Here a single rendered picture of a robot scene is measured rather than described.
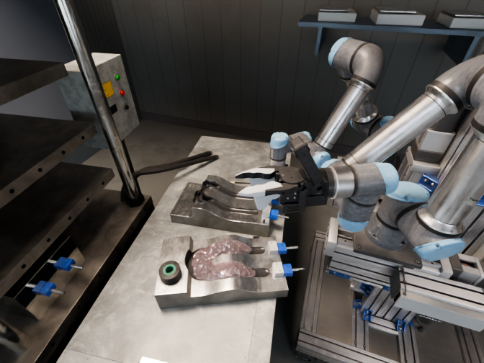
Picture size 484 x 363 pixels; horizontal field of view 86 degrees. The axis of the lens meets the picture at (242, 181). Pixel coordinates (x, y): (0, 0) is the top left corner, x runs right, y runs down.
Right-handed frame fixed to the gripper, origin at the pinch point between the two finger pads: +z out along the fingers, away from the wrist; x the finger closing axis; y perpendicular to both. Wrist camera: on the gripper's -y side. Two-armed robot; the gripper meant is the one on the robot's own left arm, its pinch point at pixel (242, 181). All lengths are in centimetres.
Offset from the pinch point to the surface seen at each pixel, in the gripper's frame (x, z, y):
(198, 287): 17, 16, 57
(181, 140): 290, 52, 107
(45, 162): 42, 67, 12
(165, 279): 16, 27, 49
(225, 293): 13, 6, 57
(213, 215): 50, 9, 49
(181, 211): 59, 25, 52
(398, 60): 209, -176, 6
